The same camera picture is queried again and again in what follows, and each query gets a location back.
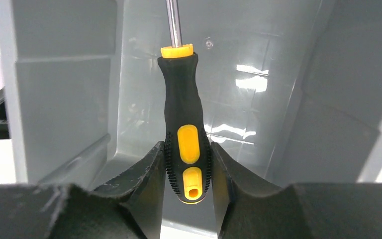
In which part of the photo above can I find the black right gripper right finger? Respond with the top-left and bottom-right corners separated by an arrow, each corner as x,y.
211,142 -> 382,239

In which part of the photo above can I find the black yellow screwdriver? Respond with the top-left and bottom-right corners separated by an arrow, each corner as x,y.
158,0 -> 211,205

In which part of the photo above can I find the grey plastic bin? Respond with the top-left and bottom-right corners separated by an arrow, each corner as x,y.
0,0 -> 382,238

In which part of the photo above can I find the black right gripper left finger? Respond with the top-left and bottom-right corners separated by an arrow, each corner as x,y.
0,141 -> 165,239

